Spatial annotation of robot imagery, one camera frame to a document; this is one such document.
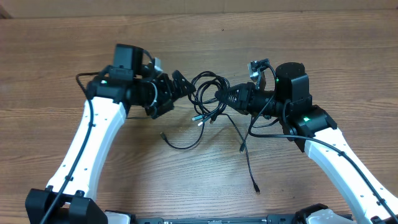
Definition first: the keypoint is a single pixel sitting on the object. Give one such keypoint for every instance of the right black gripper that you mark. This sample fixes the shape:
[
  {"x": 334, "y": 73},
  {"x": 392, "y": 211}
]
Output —
[{"x": 244, "y": 92}]

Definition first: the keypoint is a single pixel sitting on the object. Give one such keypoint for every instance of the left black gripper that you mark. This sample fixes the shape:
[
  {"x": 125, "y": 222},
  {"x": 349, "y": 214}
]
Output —
[{"x": 167, "y": 98}]

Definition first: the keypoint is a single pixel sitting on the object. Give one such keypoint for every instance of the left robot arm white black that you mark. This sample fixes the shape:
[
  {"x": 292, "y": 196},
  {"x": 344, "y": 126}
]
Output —
[{"x": 69, "y": 196}]

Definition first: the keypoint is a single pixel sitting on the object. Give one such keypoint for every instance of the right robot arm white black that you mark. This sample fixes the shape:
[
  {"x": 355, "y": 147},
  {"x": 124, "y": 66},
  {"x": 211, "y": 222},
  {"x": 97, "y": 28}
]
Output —
[{"x": 284, "y": 93}]

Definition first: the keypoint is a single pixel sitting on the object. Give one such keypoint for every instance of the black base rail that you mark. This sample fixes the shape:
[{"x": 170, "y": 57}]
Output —
[{"x": 325, "y": 216}]

